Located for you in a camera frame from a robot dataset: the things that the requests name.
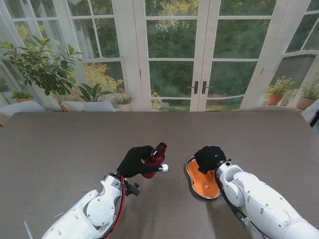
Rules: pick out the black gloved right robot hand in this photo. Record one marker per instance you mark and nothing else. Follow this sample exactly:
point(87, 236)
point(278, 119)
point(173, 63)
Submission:
point(210, 156)

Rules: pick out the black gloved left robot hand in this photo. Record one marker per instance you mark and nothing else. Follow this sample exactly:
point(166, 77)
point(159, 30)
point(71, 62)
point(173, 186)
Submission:
point(132, 164)

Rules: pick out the red transparent sample bottle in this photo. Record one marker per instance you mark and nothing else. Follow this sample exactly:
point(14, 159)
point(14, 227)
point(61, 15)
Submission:
point(157, 156)

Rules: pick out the white bottle cap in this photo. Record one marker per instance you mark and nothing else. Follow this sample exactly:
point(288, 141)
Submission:
point(165, 168)

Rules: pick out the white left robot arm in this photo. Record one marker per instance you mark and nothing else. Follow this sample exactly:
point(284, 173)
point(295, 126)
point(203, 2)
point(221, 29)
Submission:
point(97, 211)

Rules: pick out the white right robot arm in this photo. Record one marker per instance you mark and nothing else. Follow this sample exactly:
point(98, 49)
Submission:
point(256, 199)

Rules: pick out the orange oval tray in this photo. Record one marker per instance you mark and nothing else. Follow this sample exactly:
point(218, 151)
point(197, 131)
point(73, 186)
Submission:
point(203, 180)

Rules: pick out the steel kidney tray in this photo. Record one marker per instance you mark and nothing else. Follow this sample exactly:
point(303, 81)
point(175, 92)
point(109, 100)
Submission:
point(190, 183)

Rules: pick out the flowering plant in white pot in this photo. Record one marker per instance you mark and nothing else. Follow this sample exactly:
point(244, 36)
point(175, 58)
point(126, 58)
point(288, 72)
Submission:
point(123, 100)

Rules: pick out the white planter box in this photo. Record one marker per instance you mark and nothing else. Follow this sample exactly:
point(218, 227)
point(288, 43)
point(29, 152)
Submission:
point(87, 106)

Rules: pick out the broad leaf green plant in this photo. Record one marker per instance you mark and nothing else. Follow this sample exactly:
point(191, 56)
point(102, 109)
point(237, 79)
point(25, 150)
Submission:
point(92, 93)

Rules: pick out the yellow flowers in terracotta pot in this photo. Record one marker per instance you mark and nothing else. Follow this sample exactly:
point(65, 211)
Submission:
point(275, 98)

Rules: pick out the small empty clay pot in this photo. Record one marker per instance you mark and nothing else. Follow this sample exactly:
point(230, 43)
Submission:
point(284, 102)

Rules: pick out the plant in beige pot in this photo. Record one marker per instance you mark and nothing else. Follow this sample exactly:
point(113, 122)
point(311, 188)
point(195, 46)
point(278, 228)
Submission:
point(306, 102)

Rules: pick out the pale grey sofa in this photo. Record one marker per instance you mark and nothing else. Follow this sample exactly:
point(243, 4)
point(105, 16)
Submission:
point(20, 107)

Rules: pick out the small plant in terracotta pot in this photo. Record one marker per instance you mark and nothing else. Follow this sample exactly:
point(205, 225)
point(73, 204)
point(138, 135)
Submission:
point(21, 95)

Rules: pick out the tall leafy green plant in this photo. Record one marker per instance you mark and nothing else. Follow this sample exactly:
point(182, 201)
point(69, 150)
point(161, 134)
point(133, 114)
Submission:
point(40, 67)

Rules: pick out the white chair with dark frame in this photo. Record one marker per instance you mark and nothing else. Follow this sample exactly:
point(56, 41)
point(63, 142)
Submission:
point(311, 112)

